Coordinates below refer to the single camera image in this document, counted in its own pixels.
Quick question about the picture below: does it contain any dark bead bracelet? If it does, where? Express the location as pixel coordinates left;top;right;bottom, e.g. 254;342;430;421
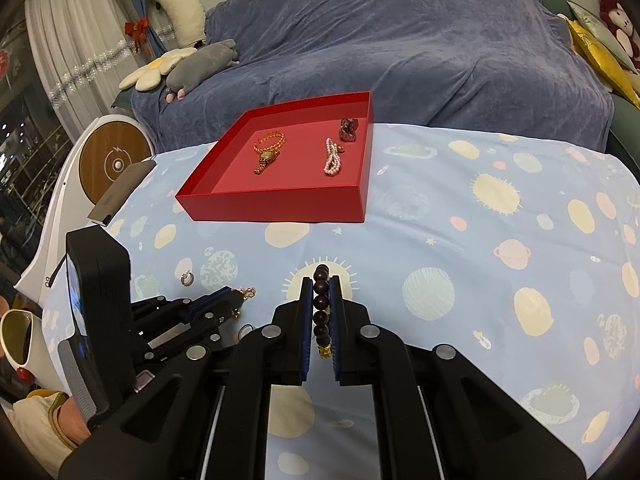
311;263;333;360

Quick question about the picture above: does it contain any pearl bracelet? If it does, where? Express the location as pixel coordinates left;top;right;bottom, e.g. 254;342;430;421
322;136;346;178

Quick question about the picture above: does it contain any gold wrist watch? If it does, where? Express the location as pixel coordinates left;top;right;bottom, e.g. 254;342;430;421
254;148;280;174

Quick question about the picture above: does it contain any white mug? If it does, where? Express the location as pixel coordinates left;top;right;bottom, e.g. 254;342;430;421
1;309;60;389

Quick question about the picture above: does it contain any red cardboard tray box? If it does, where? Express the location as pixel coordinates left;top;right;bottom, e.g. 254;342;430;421
176;92;373;223

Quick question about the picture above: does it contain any brown notebook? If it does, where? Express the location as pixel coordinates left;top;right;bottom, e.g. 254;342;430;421
88;158;156;226

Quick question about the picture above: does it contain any dark silver wrist watch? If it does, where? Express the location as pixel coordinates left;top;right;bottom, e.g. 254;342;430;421
338;118;359;142

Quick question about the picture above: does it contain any round wooden white device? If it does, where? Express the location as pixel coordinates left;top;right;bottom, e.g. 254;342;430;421
15;114;154;306

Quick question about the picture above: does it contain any flower shaped cream cushion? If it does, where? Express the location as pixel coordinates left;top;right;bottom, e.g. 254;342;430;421
118;47;196;92

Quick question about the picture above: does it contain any grey plush toy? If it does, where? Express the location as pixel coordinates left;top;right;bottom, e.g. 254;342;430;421
165;39;240;103

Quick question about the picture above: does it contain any purple blue bed blanket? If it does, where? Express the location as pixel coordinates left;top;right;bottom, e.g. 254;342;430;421
131;0;614;152

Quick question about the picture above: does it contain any red bow tie-back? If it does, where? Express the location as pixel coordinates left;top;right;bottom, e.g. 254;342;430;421
124;16;151;55

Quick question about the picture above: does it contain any white llama plush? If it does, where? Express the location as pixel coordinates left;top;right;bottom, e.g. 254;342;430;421
153;0;206;48

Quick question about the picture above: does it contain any white curtain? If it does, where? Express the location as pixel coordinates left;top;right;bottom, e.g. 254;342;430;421
25;0;144;140

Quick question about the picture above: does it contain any yellow gold pillow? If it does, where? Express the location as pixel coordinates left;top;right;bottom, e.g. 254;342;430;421
564;18;639;107

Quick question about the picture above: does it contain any grey green pillow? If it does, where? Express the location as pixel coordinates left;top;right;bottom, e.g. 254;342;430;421
568;1;636;73

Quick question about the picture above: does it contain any red monkey plush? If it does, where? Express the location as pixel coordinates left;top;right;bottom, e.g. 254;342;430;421
599;0;639;68

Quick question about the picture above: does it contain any gold chain bangle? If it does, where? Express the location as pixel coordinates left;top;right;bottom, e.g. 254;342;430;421
253;131;285;154

